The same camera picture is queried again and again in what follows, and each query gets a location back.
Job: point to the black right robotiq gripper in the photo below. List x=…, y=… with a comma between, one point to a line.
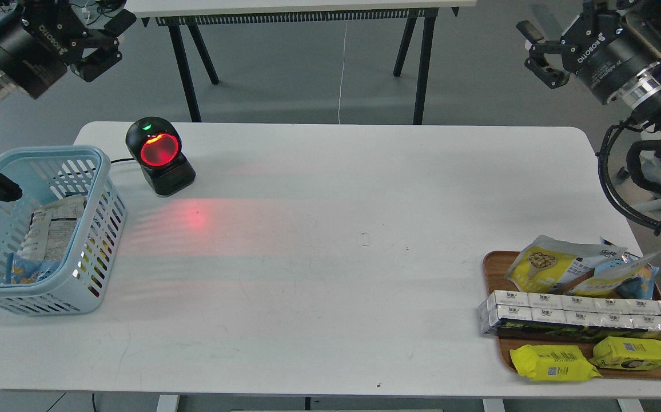
x=609, y=53

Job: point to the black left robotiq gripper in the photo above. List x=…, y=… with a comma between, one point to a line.
x=36, y=44

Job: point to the yellow white nut snack pouch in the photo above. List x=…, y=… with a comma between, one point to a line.
x=548, y=265

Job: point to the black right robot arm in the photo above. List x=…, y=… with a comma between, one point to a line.
x=641, y=94

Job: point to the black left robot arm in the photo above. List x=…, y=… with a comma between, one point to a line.
x=83, y=47

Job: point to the white snack bag in basket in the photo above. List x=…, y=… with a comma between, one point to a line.
x=51, y=229

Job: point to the light blue plastic basket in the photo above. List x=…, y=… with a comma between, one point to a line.
x=46, y=174

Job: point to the yellow silver snack pouch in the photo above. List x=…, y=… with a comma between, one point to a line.
x=604, y=284

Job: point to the blue snack bag in basket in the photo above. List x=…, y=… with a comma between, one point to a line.
x=20, y=270

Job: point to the long silver boxed snack pack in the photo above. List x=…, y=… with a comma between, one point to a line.
x=543, y=316

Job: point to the yellow snack pack left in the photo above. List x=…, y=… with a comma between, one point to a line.
x=553, y=363

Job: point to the yellow snack pack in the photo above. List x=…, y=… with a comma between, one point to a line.
x=553, y=363
x=621, y=353

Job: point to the yellow snack pack right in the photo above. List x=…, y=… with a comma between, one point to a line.
x=621, y=353

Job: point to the background table with black legs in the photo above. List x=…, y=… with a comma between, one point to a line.
x=192, y=14

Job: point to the black barcode scanner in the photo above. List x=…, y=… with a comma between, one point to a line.
x=156, y=146

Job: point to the brown wooden tray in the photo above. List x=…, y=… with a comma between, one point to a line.
x=495, y=266

